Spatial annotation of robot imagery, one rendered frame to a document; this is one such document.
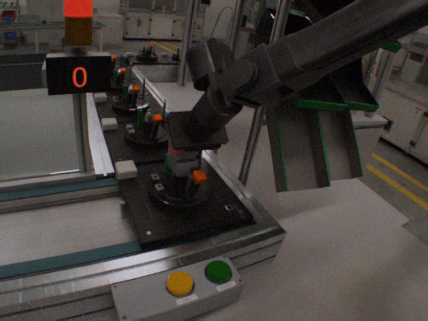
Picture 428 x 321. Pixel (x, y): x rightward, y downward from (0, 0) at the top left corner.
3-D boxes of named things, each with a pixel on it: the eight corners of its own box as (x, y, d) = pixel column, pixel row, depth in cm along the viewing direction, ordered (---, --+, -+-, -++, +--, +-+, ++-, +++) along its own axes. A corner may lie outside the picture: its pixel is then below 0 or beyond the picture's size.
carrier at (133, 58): (169, 65, 168) (172, 46, 161) (132, 65, 157) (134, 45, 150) (158, 58, 185) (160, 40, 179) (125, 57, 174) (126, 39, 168)
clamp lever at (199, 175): (196, 199, 55) (207, 178, 49) (186, 200, 54) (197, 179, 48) (190, 183, 57) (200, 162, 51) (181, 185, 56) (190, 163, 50)
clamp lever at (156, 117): (157, 139, 73) (162, 119, 68) (150, 139, 72) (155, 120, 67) (154, 129, 75) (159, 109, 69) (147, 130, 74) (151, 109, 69)
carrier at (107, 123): (201, 160, 77) (207, 118, 70) (114, 172, 65) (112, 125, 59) (171, 123, 94) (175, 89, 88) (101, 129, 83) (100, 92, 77)
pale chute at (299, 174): (319, 188, 67) (330, 186, 63) (276, 193, 62) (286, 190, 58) (300, 86, 72) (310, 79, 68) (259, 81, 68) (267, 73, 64)
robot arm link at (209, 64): (258, 77, 31) (286, 93, 38) (230, 6, 34) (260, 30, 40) (186, 120, 38) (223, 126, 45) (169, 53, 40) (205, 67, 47)
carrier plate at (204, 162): (251, 222, 58) (254, 215, 57) (141, 250, 47) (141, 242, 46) (203, 163, 76) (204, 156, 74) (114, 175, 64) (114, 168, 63)
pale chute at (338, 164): (352, 179, 74) (363, 176, 70) (318, 181, 69) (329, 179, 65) (333, 89, 79) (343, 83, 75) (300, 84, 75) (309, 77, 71)
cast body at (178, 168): (197, 174, 56) (200, 141, 53) (177, 178, 54) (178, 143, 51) (182, 159, 62) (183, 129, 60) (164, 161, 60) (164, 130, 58)
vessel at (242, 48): (249, 79, 142) (264, 8, 123) (227, 79, 136) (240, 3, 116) (235, 72, 152) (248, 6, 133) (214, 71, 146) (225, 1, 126)
